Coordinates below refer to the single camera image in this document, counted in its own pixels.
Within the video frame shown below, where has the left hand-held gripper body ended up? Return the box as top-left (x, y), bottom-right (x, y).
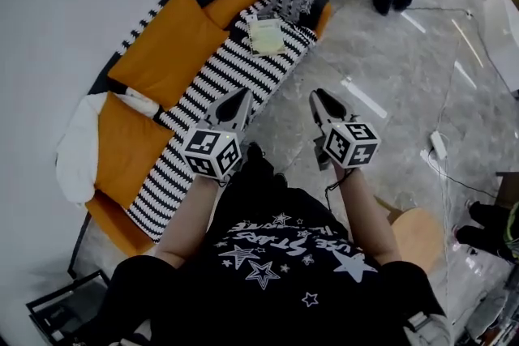
top-left (181, 120), bottom-right (245, 181)

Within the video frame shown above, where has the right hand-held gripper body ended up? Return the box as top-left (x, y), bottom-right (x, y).
top-left (314, 117), bottom-right (383, 172)

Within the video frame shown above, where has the black white striped sofa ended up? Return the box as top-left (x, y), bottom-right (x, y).
top-left (54, 0), bottom-right (332, 280)

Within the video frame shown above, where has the person's right forearm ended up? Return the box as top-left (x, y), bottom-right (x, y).
top-left (332, 168), bottom-right (403, 267)

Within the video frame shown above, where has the person's left forearm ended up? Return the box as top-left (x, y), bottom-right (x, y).
top-left (153, 172), bottom-right (229, 269)

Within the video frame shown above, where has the black white striped throw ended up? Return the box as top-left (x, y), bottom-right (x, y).
top-left (119, 0), bottom-right (320, 245)

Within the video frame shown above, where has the large orange cushion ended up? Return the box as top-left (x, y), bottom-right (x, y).
top-left (93, 92), bottom-right (177, 210)
top-left (107, 0), bottom-right (231, 112)

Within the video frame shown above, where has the white power strip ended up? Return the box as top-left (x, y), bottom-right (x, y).
top-left (429, 130), bottom-right (448, 160)

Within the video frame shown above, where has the round wooden stool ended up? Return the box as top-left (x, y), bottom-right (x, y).
top-left (375, 196), bottom-right (445, 275)

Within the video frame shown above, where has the small orange cushion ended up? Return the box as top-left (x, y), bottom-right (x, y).
top-left (201, 0), bottom-right (262, 31)

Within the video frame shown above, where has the grey patterned cushion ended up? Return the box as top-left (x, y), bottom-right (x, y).
top-left (265, 0), bottom-right (322, 26)

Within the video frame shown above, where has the black star print t-shirt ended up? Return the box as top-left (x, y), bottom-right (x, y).
top-left (80, 141), bottom-right (448, 346)

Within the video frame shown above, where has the white table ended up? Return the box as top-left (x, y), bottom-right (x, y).
top-left (482, 0), bottom-right (519, 92)

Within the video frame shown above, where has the black wrist cord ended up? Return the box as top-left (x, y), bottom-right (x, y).
top-left (324, 169), bottom-right (358, 196)

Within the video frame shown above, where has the black floor cable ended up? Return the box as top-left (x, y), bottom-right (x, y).
top-left (425, 156), bottom-right (498, 200)

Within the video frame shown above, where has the grey shoulder strap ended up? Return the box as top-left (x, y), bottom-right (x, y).
top-left (405, 311), bottom-right (452, 346)

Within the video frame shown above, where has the black metal frame rack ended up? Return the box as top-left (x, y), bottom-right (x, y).
top-left (26, 270), bottom-right (111, 346)

